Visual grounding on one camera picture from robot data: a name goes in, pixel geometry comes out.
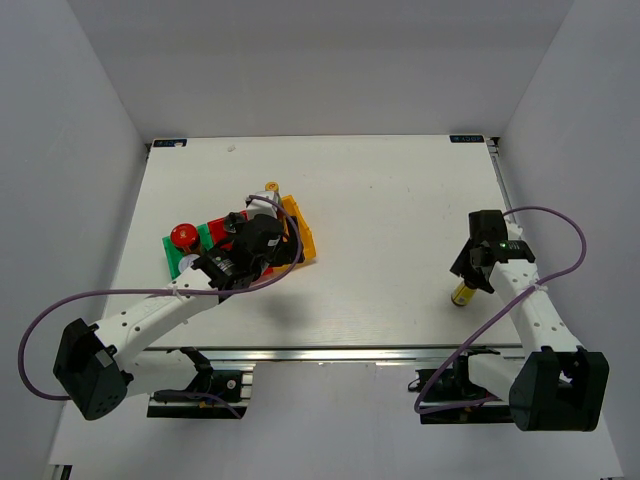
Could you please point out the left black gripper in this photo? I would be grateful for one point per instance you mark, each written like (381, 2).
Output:
(287, 250)

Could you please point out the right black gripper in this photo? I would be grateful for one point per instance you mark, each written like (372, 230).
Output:
(462, 266)

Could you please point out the red chili sauce bottle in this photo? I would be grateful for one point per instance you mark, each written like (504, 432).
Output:
(272, 187)

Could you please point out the small yellow label bottle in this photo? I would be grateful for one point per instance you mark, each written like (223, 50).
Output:
(462, 295)

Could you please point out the red lid sauce jar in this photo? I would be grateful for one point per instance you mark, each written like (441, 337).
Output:
(186, 239)

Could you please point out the silver lid jar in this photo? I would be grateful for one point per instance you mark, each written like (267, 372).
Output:
(186, 262)

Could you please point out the white spice jar black lid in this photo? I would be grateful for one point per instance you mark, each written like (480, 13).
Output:
(234, 222)

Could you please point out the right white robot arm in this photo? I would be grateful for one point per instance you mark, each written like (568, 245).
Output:
(561, 385)

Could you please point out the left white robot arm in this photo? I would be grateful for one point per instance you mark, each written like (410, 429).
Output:
(101, 364)

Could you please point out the yellow plastic bin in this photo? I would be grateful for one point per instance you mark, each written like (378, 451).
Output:
(309, 249)

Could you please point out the red plastic bin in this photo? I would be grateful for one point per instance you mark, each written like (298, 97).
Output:
(217, 233)

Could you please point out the green plastic bin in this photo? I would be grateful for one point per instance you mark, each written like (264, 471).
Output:
(173, 255)

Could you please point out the right blue table label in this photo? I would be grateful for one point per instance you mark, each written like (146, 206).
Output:
(464, 139)

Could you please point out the blue table label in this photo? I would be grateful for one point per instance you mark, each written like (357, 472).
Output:
(464, 139)
(169, 143)

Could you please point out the left blue table label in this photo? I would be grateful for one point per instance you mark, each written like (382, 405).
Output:
(169, 143)

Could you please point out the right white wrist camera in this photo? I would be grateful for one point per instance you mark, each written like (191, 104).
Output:
(515, 235)

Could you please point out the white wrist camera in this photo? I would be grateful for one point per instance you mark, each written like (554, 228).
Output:
(263, 203)
(515, 235)

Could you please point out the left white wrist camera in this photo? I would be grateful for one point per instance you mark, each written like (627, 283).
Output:
(263, 203)

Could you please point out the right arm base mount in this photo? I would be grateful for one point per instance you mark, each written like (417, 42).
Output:
(453, 386)

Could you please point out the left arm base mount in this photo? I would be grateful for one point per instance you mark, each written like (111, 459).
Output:
(214, 392)

